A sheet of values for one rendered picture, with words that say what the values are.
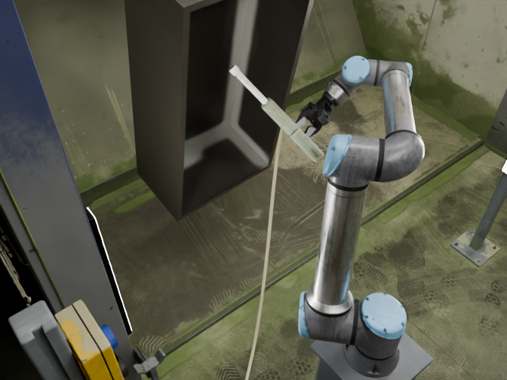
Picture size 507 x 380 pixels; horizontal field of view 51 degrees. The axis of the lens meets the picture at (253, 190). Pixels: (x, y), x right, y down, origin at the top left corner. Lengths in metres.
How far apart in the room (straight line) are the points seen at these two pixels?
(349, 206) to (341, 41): 2.80
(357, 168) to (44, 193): 0.79
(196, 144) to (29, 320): 2.05
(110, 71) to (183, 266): 1.23
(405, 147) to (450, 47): 2.43
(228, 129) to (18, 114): 1.83
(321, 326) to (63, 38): 2.22
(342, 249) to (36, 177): 0.84
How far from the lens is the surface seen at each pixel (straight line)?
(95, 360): 0.97
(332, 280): 1.63
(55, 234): 1.49
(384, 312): 1.76
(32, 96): 1.23
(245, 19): 2.48
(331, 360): 1.95
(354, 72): 1.89
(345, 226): 1.50
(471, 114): 3.90
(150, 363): 1.44
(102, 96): 3.26
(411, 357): 2.01
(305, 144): 1.98
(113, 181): 3.29
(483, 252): 3.24
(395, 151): 1.40
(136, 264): 2.96
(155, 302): 2.80
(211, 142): 2.86
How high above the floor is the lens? 2.37
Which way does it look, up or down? 46 degrees down
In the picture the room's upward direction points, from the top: straight up
